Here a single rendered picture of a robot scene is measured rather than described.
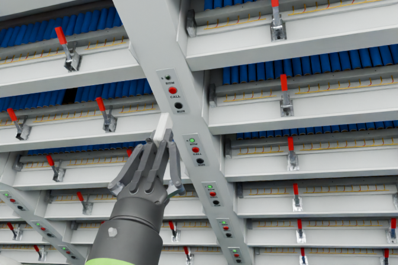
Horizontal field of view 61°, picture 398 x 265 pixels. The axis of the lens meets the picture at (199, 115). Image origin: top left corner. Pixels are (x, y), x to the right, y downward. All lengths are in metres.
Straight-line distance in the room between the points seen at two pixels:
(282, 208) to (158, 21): 0.67
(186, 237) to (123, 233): 0.83
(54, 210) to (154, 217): 0.89
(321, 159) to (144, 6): 0.56
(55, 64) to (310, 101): 0.57
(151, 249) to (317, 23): 0.47
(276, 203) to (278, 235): 0.19
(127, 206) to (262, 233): 0.79
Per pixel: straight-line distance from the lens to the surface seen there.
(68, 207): 1.32
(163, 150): 0.57
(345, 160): 0.91
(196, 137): 0.80
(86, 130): 0.92
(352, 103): 0.77
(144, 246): 0.46
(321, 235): 1.22
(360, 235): 1.23
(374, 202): 1.07
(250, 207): 1.06
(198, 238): 1.27
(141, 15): 0.64
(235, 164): 0.92
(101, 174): 1.06
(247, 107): 0.77
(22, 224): 1.68
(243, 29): 0.67
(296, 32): 0.65
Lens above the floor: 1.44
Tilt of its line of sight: 40 degrees down
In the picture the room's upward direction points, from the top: 19 degrees counter-clockwise
